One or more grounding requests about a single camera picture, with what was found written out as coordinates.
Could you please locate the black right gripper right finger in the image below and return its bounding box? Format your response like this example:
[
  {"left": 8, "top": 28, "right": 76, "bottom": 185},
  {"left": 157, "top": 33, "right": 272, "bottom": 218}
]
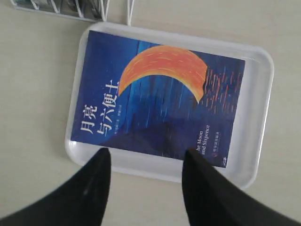
[{"left": 182, "top": 149, "right": 300, "bottom": 226}]

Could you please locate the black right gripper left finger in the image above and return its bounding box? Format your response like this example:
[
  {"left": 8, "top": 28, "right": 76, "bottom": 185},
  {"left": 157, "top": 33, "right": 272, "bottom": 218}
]
[{"left": 0, "top": 148, "right": 111, "bottom": 226}]

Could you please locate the blue moon cover book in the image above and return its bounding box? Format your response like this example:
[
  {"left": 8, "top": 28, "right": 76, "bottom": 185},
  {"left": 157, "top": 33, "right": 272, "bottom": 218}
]
[{"left": 71, "top": 31, "right": 246, "bottom": 168}]

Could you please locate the white wire book rack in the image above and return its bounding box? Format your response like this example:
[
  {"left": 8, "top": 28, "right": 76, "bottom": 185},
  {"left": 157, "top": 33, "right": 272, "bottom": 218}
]
[{"left": 9, "top": 0, "right": 136, "bottom": 25}]

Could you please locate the white plastic tray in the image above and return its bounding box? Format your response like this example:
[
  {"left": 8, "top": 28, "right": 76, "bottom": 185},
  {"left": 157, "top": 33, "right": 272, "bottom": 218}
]
[{"left": 64, "top": 22, "right": 274, "bottom": 189}]

